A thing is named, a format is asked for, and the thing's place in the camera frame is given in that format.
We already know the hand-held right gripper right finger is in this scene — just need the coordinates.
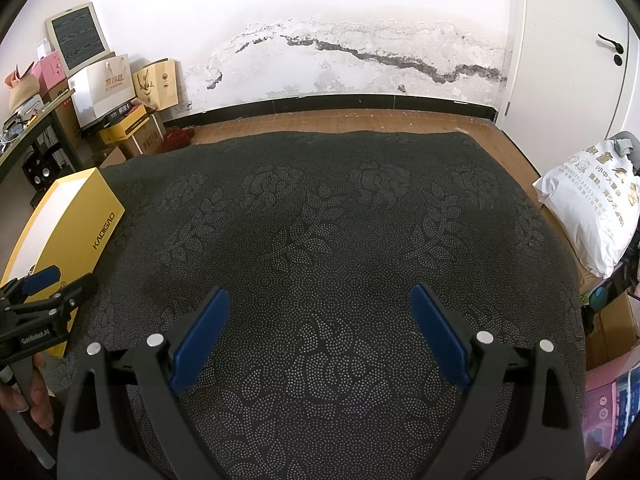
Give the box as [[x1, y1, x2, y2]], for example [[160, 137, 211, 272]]
[[409, 282, 587, 480]]

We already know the black speaker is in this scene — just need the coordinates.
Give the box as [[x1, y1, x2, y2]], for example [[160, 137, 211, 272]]
[[22, 152, 56, 191]]

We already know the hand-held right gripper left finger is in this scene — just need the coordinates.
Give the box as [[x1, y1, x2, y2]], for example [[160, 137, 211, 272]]
[[56, 287, 232, 480]]

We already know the dark desk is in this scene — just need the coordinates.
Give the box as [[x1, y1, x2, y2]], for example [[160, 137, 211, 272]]
[[0, 90, 76, 201]]

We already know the white paper bag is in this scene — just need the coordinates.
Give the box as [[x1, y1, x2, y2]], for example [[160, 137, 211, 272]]
[[67, 52, 136, 128]]

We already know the white framed dark board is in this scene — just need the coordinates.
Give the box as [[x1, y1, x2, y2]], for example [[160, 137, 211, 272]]
[[45, 2, 113, 76]]

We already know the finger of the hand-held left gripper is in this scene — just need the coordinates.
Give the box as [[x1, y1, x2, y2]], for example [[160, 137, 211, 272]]
[[0, 266, 66, 305], [9, 273, 100, 321]]

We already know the tan paper bag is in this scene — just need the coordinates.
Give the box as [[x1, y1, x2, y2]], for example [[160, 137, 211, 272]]
[[132, 58, 180, 111]]

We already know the black patterned cloth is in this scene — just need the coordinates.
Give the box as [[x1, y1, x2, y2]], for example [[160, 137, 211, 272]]
[[37, 130, 588, 480]]

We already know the straw hat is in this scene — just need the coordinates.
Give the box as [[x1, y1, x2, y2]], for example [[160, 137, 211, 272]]
[[5, 65, 43, 113]]

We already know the tall brown cardboard box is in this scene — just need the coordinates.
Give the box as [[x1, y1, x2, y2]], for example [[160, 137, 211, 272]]
[[52, 92, 83, 161]]

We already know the grey object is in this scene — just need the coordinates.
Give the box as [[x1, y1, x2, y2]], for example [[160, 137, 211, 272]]
[[612, 131, 640, 171]]

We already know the yellow jewelry box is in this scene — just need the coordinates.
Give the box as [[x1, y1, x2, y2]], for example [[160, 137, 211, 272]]
[[0, 167, 126, 358]]

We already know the flat black box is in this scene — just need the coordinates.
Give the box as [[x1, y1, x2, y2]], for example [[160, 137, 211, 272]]
[[95, 100, 148, 128]]

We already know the plain brown cardboard box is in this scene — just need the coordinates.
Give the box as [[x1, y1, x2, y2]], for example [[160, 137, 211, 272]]
[[582, 290, 640, 371]]

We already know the white door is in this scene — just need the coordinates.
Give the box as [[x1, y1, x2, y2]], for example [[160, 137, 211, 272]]
[[500, 0, 640, 181]]

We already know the person's left hand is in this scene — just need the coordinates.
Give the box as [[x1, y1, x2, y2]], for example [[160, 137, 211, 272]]
[[0, 352, 55, 432]]

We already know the yellow cardboard box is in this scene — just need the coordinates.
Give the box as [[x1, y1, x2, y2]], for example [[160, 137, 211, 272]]
[[97, 112, 153, 147]]

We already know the brown box with red print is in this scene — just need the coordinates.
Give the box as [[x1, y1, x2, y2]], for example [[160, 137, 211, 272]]
[[117, 117, 167, 160]]

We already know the white printed sack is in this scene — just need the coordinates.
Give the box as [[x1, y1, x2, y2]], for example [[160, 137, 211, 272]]
[[532, 142, 640, 278]]

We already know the red cloth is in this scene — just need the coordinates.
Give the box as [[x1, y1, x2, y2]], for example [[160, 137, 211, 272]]
[[165, 126, 198, 151]]

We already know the black door handle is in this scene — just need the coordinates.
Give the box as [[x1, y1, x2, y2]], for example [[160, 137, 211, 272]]
[[597, 33, 626, 67]]

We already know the pink printed box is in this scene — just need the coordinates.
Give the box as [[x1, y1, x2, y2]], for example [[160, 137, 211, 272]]
[[582, 350, 640, 466]]

